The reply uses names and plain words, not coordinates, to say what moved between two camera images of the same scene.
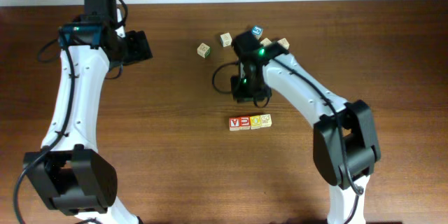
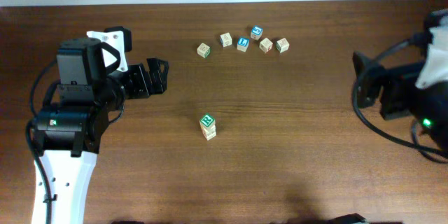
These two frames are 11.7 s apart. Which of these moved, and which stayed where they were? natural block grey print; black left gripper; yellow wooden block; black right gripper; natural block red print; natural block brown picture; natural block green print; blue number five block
Moved: black right gripper; yellow wooden block; black left gripper; natural block brown picture
Stayed: natural block red print; blue number five block; natural block green print; natural block grey print
